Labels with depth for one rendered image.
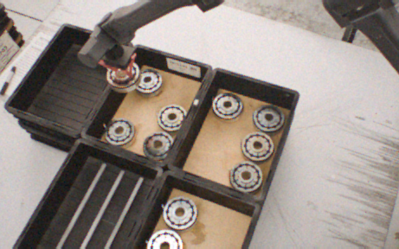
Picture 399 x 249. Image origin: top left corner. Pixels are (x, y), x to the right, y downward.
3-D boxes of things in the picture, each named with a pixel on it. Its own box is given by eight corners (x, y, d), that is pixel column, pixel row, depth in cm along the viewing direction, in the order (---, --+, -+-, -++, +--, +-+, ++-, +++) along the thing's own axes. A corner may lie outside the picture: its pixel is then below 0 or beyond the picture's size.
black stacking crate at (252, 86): (215, 86, 153) (215, 67, 143) (295, 111, 146) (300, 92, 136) (170, 182, 136) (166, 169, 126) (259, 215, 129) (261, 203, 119)
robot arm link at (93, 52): (138, 32, 110) (112, 9, 106) (114, 66, 105) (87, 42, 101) (119, 42, 119) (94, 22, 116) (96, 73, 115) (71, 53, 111)
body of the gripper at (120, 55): (125, 69, 120) (119, 53, 114) (95, 60, 123) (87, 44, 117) (136, 52, 123) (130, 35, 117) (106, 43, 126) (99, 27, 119)
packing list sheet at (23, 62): (36, 30, 186) (36, 29, 185) (80, 46, 180) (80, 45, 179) (-10, 87, 172) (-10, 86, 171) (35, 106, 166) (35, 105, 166)
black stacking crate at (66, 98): (74, 43, 166) (64, 23, 157) (140, 63, 160) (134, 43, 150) (17, 124, 149) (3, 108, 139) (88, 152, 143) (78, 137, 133)
